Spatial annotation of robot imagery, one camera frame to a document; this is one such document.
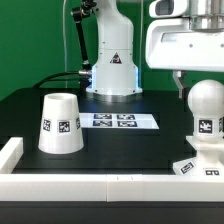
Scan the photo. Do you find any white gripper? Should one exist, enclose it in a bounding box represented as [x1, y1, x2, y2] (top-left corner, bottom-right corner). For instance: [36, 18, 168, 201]
[145, 18, 224, 99]

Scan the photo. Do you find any white lamp bulb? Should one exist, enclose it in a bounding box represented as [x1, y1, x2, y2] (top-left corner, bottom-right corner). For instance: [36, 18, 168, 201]
[188, 80, 224, 142]

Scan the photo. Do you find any white lamp base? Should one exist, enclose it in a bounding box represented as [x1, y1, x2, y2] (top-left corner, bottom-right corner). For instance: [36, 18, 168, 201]
[173, 136, 224, 176]

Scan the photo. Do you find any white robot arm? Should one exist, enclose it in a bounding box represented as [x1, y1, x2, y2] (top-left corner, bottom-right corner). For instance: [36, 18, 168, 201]
[87, 0, 224, 102]

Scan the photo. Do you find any white lamp shade cone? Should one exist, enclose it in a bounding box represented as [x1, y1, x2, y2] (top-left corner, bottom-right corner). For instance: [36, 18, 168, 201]
[38, 93, 84, 154]

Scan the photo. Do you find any white marker sheet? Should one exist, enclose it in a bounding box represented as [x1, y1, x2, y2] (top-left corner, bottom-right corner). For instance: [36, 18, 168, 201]
[80, 113, 159, 130]

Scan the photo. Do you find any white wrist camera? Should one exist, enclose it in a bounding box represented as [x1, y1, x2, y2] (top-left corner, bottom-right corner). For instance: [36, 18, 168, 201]
[149, 0, 188, 18]

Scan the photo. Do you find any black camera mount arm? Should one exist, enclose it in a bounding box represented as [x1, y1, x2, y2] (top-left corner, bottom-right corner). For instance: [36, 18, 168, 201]
[71, 0, 97, 70]

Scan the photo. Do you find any black cable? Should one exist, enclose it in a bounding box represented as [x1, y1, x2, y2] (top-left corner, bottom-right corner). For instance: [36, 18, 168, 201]
[33, 70, 93, 89]

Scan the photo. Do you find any white cable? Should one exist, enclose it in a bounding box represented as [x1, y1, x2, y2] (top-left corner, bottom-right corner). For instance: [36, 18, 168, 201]
[61, 0, 69, 89]

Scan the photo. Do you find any white front wall bar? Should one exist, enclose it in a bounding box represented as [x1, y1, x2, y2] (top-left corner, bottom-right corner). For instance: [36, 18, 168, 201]
[0, 174, 224, 202]

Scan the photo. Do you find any white wall bar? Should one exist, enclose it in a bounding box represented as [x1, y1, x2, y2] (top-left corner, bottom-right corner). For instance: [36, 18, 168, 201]
[0, 174, 224, 202]
[0, 137, 24, 174]

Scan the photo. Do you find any white left wall bar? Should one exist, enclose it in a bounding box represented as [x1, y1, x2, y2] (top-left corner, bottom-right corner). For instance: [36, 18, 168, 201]
[0, 137, 24, 174]

